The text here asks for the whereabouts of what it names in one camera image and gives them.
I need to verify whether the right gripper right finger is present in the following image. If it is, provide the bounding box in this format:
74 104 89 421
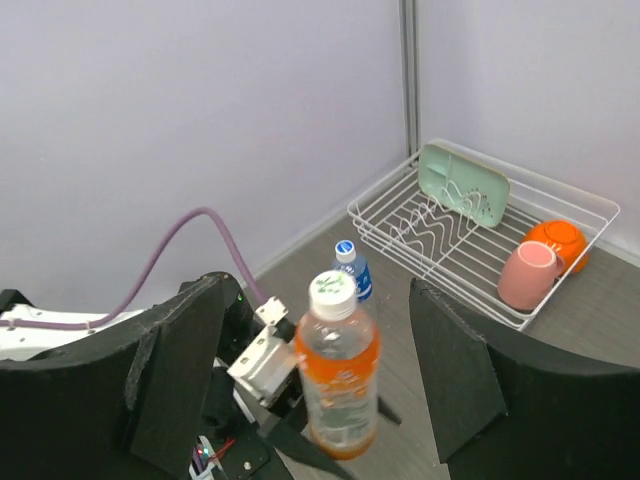
409 279 639 479

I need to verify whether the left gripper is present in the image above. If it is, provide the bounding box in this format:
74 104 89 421
199 369 402 480

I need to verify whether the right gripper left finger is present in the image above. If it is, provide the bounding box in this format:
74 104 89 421
1 276 224 479

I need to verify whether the orange drink bottle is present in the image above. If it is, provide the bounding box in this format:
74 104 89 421
294 269 382 461

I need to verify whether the blue label water bottle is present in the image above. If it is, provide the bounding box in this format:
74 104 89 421
332 251 378 320

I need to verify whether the white blue bottle cap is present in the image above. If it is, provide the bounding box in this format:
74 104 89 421
335 240 357 264

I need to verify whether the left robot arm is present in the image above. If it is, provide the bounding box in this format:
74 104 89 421
1 272 349 479

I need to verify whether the pink cup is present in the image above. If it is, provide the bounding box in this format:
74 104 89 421
497 241 564 311

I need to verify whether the orange bowl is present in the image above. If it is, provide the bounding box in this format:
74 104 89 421
520 220 589 274

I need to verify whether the green plastic tray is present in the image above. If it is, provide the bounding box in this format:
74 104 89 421
418 144 510 228

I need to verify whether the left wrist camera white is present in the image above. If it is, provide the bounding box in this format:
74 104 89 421
227 297 297 408

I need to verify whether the white wire dish rack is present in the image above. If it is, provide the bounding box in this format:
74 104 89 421
348 139 620 331

